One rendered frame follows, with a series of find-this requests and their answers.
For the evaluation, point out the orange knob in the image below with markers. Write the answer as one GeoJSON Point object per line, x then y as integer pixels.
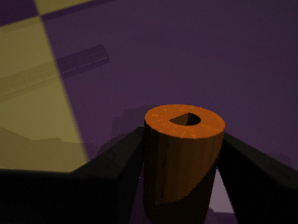
{"type": "Point", "coordinates": [182, 145]}

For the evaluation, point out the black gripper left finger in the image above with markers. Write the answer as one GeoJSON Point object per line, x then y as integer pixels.
{"type": "Point", "coordinates": [101, 191]}

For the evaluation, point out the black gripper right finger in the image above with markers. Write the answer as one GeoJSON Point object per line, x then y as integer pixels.
{"type": "Point", "coordinates": [261, 189]}

